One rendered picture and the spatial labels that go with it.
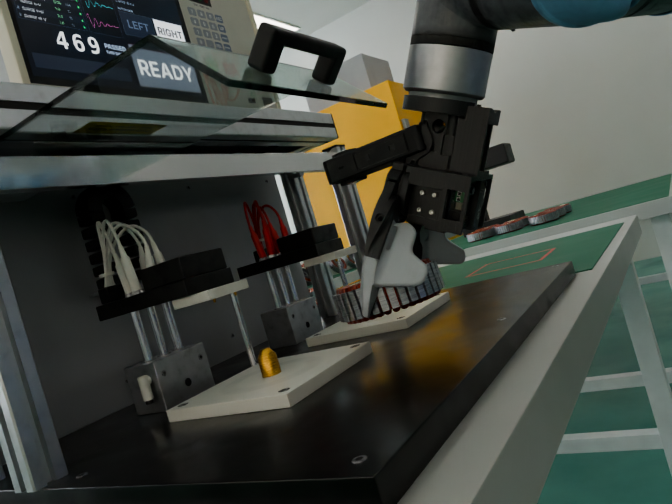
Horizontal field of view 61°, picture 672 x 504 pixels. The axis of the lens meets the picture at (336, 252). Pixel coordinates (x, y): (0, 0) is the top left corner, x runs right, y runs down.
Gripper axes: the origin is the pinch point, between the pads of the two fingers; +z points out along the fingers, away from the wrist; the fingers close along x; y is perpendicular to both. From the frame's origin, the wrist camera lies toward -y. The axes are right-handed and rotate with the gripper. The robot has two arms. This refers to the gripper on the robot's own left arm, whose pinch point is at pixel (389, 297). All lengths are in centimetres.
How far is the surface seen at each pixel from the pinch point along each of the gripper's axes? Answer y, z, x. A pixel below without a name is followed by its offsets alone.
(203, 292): -14.6, 1.0, -11.5
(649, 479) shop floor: 37, 72, 122
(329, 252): -16.1, 1.3, 15.1
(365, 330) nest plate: -5.8, 7.8, 8.2
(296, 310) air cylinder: -19.7, 10.7, 14.2
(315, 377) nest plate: -0.9, 5.0, -11.7
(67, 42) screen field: -37.4, -21.1, -10.4
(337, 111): -205, -17, 339
